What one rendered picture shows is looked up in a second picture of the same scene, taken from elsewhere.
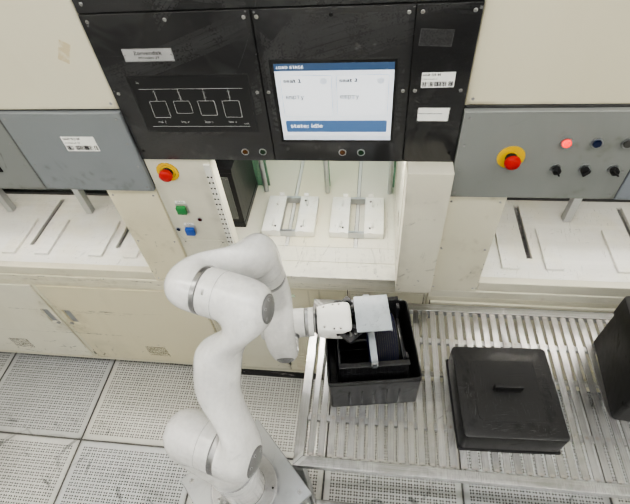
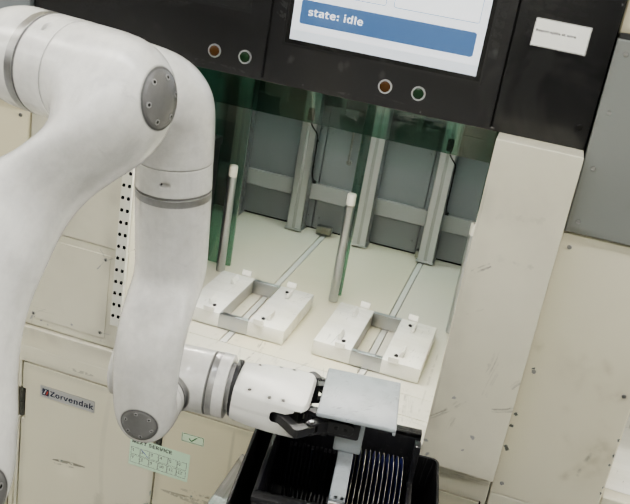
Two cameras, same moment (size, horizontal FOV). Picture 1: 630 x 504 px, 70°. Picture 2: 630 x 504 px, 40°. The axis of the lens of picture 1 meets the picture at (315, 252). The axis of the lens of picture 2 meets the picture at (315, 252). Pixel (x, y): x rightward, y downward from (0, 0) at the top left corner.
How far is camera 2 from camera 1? 61 cm
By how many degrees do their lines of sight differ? 28
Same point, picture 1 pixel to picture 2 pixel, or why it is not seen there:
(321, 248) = (289, 363)
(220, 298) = (75, 36)
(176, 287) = (0, 18)
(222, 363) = (16, 186)
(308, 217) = (282, 312)
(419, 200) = (508, 209)
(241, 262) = not seen: hidden behind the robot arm
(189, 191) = not seen: hidden behind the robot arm
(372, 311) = (361, 395)
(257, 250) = (178, 65)
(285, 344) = (154, 362)
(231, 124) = not seen: outside the picture
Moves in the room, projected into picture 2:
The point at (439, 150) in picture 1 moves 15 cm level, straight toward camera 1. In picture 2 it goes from (562, 118) to (539, 132)
